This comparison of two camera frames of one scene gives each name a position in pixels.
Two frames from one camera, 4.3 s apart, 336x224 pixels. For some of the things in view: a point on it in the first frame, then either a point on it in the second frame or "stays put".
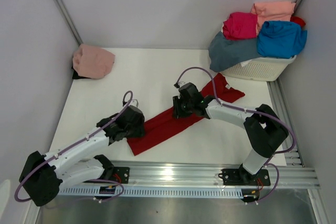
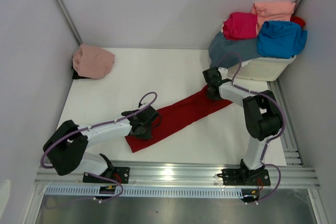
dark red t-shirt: [161, 125] stays put
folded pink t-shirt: [92, 62] stays put
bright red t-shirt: [296, 19] stays put
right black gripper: [177, 112] to [210, 96]
